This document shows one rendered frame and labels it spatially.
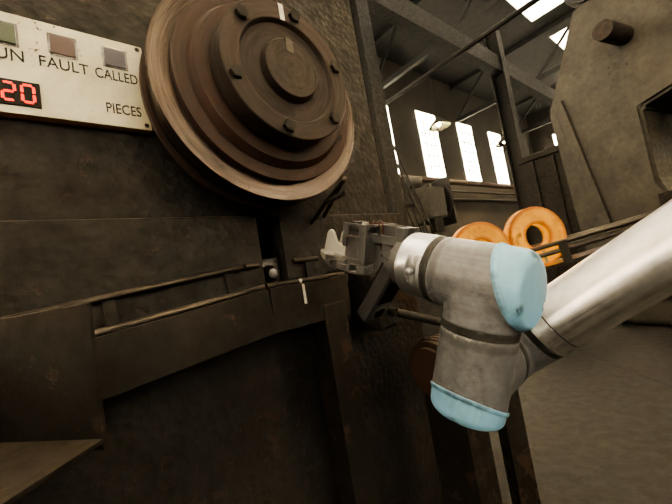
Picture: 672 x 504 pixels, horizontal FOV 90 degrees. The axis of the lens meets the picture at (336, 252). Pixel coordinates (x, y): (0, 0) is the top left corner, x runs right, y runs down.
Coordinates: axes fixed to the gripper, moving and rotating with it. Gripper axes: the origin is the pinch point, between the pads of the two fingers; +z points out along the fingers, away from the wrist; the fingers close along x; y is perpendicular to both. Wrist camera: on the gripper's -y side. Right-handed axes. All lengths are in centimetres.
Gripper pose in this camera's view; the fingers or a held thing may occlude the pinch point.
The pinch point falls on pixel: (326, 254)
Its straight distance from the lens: 64.6
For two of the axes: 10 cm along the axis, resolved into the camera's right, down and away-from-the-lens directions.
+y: 0.3, -9.8, -1.7
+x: -7.7, 0.8, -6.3
